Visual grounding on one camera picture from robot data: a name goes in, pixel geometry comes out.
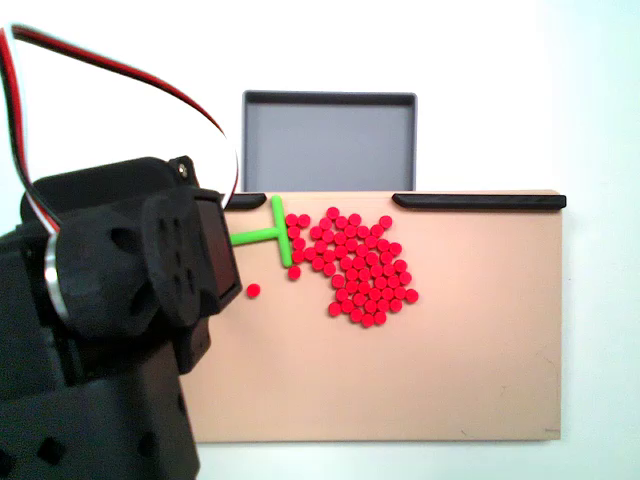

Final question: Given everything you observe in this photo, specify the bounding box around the green T-shaped pusher tool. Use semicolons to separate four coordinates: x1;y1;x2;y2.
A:
228;195;293;268

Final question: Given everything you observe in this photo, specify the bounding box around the pile of red granules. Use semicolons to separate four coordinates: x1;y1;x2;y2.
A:
309;207;420;329

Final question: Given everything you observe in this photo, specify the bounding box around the grey rectangular container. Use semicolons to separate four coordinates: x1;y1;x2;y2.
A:
241;89;419;194

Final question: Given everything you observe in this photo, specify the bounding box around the beige flat board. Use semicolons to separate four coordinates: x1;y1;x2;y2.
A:
179;188;566;444

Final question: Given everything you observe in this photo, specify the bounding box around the black edge rail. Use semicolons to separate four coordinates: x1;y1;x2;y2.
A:
224;193;268;211
391;192;568;211

